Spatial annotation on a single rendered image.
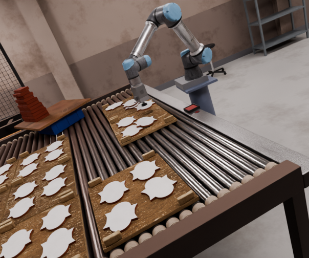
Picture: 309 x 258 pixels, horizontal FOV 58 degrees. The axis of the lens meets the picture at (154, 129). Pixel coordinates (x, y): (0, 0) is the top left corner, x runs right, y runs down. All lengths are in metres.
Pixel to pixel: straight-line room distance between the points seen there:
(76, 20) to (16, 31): 1.01
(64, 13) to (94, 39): 0.63
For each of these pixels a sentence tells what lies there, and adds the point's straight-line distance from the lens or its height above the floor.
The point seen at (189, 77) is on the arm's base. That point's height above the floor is 0.94.
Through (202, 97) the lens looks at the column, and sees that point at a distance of 2.29.
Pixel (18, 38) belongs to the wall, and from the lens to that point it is 5.39.
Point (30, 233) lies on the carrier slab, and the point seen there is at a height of 0.94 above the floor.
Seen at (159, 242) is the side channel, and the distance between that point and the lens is 0.85.
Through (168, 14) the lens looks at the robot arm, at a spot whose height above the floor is 1.45.
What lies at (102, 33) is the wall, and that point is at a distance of 5.28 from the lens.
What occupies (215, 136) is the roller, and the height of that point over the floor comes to 0.91.
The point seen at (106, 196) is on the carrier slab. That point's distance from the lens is 1.14.
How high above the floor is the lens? 1.54
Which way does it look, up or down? 23 degrees down
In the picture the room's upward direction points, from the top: 21 degrees counter-clockwise
